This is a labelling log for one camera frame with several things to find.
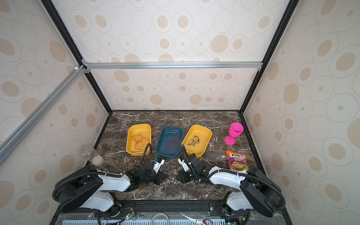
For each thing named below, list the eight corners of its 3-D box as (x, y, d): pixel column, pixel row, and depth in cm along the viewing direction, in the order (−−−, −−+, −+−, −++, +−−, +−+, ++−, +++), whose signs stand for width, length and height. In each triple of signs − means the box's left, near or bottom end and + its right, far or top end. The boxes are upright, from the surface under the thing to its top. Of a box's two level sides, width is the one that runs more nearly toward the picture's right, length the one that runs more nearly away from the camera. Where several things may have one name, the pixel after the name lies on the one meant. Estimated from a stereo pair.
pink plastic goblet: (226, 146, 101) (232, 132, 89) (223, 136, 107) (229, 122, 94) (237, 146, 101) (245, 132, 89) (234, 136, 107) (241, 122, 94)
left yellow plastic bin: (124, 156, 95) (121, 152, 90) (132, 128, 110) (130, 123, 106) (149, 156, 95) (147, 152, 91) (154, 128, 110) (153, 123, 106)
